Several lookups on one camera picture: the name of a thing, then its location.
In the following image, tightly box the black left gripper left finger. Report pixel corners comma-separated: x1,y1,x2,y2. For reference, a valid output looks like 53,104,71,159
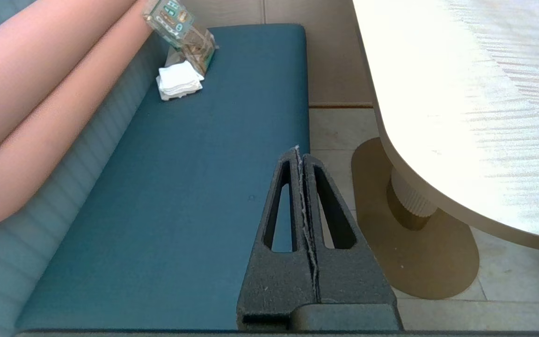
237,146,318,329

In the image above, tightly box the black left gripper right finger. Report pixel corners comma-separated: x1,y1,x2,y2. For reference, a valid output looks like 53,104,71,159
300,154,397,306

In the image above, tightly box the dark blue seat cushion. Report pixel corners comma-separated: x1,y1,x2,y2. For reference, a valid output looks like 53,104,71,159
15,24,311,330

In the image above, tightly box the white napkin stack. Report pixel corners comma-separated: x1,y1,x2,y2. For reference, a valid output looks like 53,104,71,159
156,61,204,102

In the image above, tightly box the pink bolster cushion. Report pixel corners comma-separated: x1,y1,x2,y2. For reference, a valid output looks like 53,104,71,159
0,5,167,230
0,0,139,181

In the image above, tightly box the green snack packet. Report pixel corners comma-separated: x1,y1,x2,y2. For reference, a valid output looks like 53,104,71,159
143,0,219,75

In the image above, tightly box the round beige table pedestal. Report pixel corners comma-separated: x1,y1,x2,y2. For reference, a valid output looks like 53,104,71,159
350,137,481,300

